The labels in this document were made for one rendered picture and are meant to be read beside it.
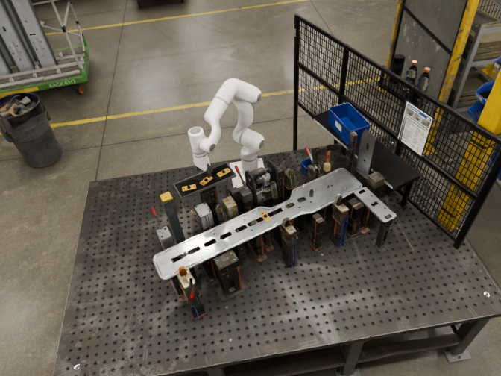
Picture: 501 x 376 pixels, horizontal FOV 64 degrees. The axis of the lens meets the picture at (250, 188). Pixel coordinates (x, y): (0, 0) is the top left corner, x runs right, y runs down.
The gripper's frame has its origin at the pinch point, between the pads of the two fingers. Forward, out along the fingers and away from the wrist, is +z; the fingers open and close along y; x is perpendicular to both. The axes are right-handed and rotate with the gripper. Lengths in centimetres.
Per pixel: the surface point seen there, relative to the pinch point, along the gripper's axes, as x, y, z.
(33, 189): -53, -235, 123
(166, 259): -49, 15, 24
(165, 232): -38.5, 3.3, 17.5
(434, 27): 275, 20, 11
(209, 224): -15.5, 16.4, 22.1
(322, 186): 53, 51, 23
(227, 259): -27, 43, 21
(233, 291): -29, 46, 50
